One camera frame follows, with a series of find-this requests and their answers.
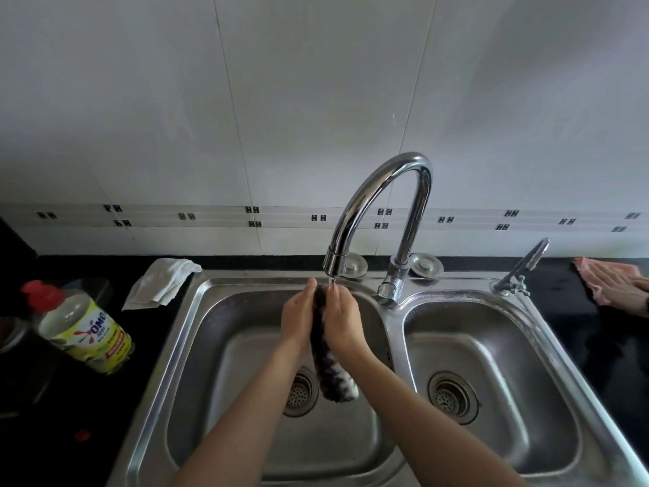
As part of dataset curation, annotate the person's right hand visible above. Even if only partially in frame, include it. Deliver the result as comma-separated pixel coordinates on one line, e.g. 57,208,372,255
322,284,374,357

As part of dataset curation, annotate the small chrome tap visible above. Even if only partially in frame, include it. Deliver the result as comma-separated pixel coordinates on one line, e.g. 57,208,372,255
490,237,551,299

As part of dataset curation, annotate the pink cloth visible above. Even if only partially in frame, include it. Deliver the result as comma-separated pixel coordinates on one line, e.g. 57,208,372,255
571,256,645,306

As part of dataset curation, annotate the person's left forearm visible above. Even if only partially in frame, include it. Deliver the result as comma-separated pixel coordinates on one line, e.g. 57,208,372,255
170,341,311,487

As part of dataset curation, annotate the person's right forearm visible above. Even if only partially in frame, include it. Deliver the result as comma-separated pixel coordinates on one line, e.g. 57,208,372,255
341,346,530,487

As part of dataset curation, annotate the round chrome sink cap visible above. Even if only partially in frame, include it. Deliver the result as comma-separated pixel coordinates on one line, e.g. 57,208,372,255
409,252,445,280
344,252,369,279

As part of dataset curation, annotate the stainless steel double sink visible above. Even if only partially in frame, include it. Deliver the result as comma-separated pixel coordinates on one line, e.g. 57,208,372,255
105,270,649,487

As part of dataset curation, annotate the dark striped wet cloth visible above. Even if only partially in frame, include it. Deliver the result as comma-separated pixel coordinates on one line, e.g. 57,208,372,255
310,288,361,404

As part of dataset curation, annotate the chrome gooseneck faucet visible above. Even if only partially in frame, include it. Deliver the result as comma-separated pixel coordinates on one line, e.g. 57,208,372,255
323,152,435,310

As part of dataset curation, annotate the red-capped clear detergent bottle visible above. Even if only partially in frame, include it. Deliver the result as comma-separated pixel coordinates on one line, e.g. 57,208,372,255
21,280,136,376

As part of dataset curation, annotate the round metal drain strainer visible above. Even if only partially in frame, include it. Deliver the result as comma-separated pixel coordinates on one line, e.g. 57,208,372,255
427,370,480,426
283,366,320,418

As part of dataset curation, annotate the white crumpled cloth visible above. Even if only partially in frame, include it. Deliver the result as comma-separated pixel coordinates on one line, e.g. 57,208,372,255
121,258,203,313

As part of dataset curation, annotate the person's left hand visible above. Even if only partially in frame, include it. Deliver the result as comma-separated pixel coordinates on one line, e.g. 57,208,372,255
280,277,319,351

